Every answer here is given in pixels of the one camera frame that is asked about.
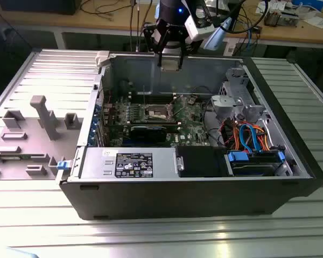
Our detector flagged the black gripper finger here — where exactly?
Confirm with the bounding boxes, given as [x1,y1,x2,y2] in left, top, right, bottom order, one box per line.
[167,25,189,70]
[143,23,169,68]

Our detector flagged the silver square CPU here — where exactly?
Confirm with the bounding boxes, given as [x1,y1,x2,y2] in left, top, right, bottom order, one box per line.
[161,59,180,72]

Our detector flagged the CPU socket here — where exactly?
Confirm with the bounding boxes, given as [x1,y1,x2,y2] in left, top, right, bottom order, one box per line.
[141,103,174,121]

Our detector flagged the beige case latch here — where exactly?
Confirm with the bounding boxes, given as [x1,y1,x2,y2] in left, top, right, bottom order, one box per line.
[95,51,111,68]

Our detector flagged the silver drive cage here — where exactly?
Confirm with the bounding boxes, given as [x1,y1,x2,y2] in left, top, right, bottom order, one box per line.
[211,67,268,119]

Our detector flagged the green motherboard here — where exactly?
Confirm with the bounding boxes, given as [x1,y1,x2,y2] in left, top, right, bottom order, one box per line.
[102,91,214,147]

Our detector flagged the wooden workbench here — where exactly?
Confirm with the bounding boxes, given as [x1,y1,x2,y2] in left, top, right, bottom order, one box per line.
[0,0,323,49]

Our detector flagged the black graphics card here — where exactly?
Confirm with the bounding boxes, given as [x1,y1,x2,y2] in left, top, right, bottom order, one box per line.
[129,124,167,144]

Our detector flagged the small brown electronic device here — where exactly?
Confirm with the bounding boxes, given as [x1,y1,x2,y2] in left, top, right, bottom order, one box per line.
[263,8,281,27]

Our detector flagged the silver power supply unit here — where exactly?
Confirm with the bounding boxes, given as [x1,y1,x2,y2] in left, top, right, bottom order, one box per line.
[79,147,178,180]

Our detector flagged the hard disk in blue carrier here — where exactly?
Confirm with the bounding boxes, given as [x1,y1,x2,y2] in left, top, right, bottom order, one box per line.
[224,150,286,177]

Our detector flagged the black box on workbench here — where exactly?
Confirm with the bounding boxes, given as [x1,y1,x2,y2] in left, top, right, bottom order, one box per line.
[0,0,78,16]

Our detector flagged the black open PC case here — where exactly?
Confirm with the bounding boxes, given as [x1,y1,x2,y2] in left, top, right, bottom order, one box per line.
[58,51,323,221]

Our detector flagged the white paper sheets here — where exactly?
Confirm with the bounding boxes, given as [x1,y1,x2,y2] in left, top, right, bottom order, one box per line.
[303,15,323,29]

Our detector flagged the grey parts rack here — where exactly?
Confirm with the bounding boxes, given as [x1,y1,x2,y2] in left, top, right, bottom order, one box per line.
[0,95,84,181]

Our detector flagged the green RAM stick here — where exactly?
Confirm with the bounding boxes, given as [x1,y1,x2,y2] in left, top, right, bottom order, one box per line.
[0,154,33,162]

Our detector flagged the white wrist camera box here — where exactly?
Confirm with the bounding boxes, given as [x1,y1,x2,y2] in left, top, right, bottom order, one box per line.
[184,5,215,41]

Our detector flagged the blue bench cable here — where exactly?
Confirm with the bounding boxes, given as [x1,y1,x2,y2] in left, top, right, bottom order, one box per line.
[245,21,256,49]

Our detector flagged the black camera cable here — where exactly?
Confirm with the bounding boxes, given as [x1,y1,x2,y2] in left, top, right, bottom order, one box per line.
[226,0,268,34]

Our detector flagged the red wire bundle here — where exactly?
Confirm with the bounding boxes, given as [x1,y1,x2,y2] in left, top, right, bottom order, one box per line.
[218,119,235,147]

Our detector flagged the blue wire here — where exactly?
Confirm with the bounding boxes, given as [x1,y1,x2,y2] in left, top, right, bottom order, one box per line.
[238,123,262,153]

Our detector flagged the orange wire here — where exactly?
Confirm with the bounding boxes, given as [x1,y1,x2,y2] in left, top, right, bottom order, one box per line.
[231,120,273,152]

